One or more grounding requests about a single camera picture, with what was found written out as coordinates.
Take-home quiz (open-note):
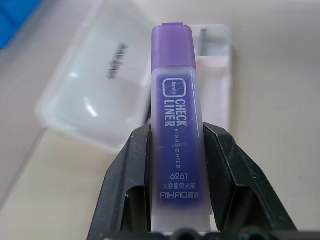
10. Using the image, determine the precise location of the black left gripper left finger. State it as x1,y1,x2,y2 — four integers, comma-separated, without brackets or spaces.
87,123,154,240

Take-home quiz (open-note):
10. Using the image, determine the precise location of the translucent white pencil case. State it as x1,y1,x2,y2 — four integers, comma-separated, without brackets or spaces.
34,1,235,154

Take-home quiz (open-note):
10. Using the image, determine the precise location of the purple highlighter marker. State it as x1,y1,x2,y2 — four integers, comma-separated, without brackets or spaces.
148,22,216,229

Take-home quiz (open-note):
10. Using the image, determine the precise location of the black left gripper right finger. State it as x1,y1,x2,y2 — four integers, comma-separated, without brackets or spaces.
201,121,300,236

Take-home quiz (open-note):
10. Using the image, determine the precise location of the blue plastic bin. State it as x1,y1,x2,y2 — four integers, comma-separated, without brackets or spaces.
0,0,38,51

